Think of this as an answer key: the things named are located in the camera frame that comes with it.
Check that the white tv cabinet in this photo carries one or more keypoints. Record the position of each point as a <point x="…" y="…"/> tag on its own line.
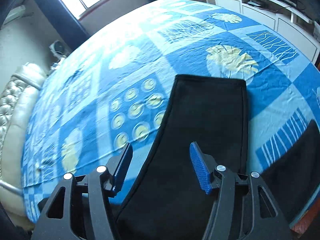
<point x="281" y="17"/>

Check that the small white fan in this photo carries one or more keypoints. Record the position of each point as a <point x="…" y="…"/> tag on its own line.
<point x="58" y="49"/>

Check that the blue patterned bed sheet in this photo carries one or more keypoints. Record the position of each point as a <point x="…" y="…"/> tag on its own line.
<point x="115" y="87"/>

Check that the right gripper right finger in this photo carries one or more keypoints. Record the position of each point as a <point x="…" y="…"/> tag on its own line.
<point x="245" y="207"/>

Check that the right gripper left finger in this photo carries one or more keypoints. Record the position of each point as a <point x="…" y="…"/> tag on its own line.
<point x="79" y="207"/>

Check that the dark blue curtain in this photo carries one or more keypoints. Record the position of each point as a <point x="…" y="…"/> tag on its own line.
<point x="63" y="21"/>

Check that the black pants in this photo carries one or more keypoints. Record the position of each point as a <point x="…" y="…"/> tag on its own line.
<point x="194" y="183"/>

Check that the white wall air conditioner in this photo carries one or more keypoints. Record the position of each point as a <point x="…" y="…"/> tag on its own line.
<point x="14" y="14"/>

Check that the cream tufted leather headboard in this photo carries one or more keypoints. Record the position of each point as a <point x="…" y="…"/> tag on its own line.
<point x="17" y="102"/>

